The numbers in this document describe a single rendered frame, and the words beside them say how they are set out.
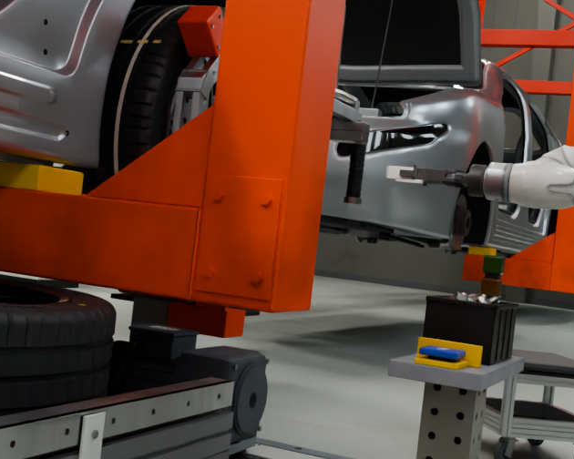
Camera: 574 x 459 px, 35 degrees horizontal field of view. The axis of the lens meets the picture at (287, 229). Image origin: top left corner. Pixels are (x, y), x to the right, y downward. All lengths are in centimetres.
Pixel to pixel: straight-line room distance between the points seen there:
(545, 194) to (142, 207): 92
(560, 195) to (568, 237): 352
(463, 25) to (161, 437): 436
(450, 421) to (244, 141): 67
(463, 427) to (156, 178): 74
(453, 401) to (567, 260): 387
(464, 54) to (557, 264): 134
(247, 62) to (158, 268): 39
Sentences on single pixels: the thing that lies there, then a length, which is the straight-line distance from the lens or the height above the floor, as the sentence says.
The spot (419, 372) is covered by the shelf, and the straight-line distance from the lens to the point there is 168.
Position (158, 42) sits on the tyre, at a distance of 206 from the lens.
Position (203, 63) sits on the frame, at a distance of 207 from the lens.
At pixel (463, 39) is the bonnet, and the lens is 556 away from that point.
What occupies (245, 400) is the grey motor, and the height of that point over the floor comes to 32.
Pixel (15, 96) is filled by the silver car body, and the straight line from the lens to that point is 175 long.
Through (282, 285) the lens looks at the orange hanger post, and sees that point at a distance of 154.
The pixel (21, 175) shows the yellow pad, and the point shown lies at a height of 71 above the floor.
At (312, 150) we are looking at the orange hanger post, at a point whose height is 80.
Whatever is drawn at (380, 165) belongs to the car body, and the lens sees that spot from 464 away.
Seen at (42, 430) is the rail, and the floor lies 38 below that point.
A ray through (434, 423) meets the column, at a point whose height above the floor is 33.
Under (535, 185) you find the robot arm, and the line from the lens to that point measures 212.
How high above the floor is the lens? 64
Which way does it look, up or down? 1 degrees up
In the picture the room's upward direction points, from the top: 7 degrees clockwise
